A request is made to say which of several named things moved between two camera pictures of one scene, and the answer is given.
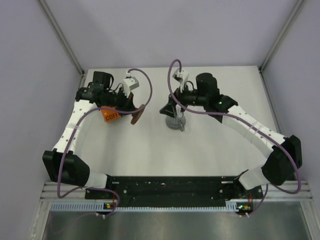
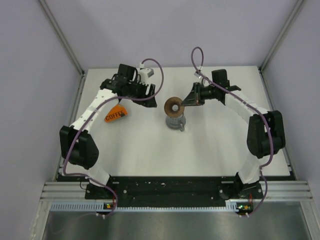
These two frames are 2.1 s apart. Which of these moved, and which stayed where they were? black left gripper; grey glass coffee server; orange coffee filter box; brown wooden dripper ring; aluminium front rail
Moved: black left gripper; brown wooden dripper ring
Stayed: aluminium front rail; orange coffee filter box; grey glass coffee server
